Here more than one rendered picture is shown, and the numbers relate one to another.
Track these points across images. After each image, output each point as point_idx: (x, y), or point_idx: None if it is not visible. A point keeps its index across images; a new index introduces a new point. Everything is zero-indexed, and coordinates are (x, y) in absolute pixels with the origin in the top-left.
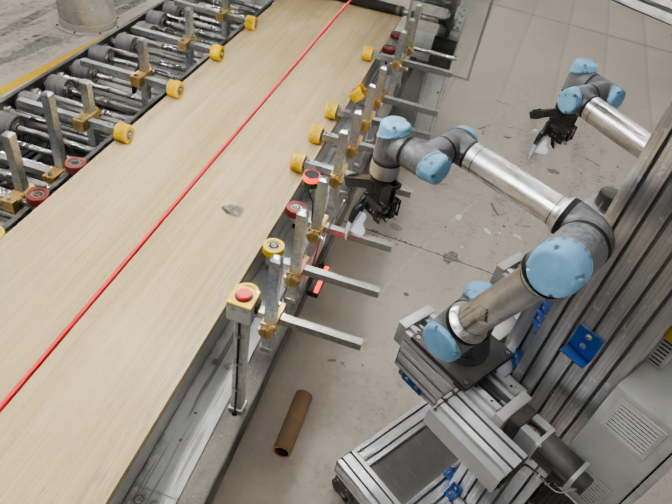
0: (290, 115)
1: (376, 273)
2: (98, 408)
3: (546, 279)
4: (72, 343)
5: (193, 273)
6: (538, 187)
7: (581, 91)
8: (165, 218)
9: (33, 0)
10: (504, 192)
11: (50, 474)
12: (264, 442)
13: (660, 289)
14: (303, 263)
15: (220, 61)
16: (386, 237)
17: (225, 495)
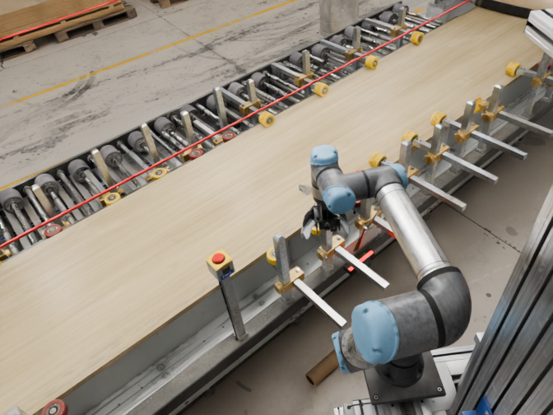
0: (401, 119)
1: (468, 268)
2: (141, 300)
3: (359, 338)
4: (155, 254)
5: (249, 230)
6: (418, 243)
7: None
8: (98, 196)
9: (311, 15)
10: (396, 238)
11: (96, 329)
12: (304, 367)
13: (536, 403)
14: (336, 244)
15: (373, 69)
16: (496, 238)
17: (260, 391)
